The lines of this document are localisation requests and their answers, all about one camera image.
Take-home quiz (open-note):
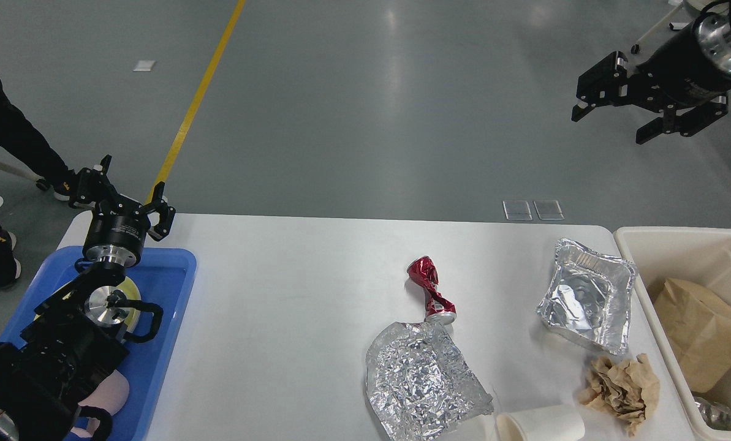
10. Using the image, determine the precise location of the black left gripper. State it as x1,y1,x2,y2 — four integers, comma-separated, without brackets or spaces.
68,154,176,268

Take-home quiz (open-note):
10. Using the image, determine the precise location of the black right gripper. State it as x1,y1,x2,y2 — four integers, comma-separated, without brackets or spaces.
570,24,731,145

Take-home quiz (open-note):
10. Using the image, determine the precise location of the yellow plate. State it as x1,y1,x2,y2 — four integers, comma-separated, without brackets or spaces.
49,271,142,345

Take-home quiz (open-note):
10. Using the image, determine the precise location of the pink mug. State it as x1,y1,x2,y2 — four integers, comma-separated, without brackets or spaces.
72,369,130,439

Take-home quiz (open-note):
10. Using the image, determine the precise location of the aluminium foil tray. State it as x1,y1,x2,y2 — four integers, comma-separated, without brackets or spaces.
536,238,638,356

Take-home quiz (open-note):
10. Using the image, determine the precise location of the brown paper bag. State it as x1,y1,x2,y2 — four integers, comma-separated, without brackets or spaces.
653,278,731,393

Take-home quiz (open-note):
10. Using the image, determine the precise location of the brown paper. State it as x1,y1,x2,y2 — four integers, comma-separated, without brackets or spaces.
577,353,661,438

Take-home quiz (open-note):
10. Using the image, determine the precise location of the crushed red can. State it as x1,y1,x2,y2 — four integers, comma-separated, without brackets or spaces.
407,256,457,326

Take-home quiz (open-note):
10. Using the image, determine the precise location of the aluminium foil sheet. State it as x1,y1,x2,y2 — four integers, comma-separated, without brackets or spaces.
365,322,494,440

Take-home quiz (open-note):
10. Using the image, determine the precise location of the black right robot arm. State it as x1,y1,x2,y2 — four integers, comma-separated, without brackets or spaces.
570,1,731,145

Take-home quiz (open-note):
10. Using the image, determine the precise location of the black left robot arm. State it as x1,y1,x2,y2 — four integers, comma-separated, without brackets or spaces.
0,156,176,440

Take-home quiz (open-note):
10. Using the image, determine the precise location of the blue plastic tray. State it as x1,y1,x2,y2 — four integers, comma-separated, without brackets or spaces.
0,246,197,441

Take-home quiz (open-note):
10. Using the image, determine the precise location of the person in black clothes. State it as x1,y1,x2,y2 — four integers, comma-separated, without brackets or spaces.
0,79,78,288

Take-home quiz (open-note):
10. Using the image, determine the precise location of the beige plastic bin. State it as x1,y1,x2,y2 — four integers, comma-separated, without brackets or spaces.
614,227,731,440

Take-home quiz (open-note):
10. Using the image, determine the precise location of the white paper cup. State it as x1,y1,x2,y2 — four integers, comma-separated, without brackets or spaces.
496,404,586,440

